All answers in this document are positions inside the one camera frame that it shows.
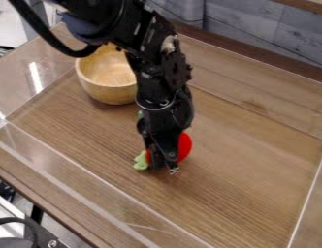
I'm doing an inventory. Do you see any clear acrylic tray enclosure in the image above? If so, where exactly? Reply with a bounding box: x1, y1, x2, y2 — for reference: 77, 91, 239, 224
0, 25, 322, 248

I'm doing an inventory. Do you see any wooden bowl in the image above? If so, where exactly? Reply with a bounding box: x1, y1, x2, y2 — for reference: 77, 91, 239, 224
75, 43, 136, 105

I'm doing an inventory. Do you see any black bracket with bolt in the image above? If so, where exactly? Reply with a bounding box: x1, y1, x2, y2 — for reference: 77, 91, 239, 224
23, 226, 69, 248

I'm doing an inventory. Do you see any black cable bottom left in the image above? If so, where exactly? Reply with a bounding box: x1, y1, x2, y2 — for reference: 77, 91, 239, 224
0, 217, 41, 248

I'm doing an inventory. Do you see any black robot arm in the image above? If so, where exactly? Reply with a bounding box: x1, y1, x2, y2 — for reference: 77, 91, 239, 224
8, 0, 193, 173

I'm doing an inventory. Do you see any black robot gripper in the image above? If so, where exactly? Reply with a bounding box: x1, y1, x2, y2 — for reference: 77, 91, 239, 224
134, 86, 195, 176

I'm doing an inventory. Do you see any red plush fruit green leaf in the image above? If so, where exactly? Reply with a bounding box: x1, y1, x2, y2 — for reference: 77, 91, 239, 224
134, 132, 193, 171

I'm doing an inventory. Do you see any green rectangular block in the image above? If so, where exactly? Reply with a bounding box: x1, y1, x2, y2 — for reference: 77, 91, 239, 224
138, 110, 143, 120

